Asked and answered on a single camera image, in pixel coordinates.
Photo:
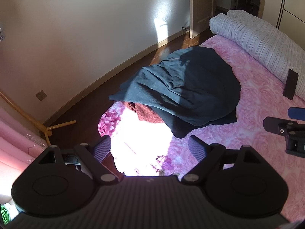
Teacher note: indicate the wooden door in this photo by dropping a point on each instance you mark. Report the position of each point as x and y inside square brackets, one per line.
[202, 4]

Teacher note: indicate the maroon knitted garment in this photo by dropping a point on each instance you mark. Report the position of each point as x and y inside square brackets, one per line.
[145, 114]

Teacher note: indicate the wooden coat stand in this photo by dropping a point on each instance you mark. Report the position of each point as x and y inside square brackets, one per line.
[45, 130]

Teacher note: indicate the pink curtain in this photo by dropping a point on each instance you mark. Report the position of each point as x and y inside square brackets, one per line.
[14, 143]

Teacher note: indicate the pink floral blanket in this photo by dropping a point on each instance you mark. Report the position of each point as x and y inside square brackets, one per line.
[250, 105]

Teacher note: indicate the cream wardrobe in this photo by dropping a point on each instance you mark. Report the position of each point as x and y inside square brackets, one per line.
[293, 4]

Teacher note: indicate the green cloth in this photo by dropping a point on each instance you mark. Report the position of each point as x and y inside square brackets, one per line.
[5, 214]

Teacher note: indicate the black phone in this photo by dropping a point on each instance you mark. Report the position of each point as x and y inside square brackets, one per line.
[291, 84]

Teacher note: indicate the brass wall socket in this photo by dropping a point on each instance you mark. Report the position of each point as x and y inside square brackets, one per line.
[41, 95]

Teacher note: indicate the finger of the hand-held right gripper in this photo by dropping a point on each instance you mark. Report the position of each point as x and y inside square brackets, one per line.
[274, 125]
[296, 113]

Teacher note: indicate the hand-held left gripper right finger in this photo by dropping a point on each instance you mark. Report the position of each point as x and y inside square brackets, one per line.
[197, 148]

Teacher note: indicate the pale striped quilt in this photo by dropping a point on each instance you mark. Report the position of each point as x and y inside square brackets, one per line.
[262, 40]

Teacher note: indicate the dark teal long-sleeved shirt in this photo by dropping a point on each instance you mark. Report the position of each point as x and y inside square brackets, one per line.
[190, 88]

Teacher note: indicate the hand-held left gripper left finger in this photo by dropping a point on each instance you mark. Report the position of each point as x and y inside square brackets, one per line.
[102, 148]

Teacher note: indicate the metal door stopper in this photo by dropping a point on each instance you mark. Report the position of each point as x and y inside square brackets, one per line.
[184, 28]

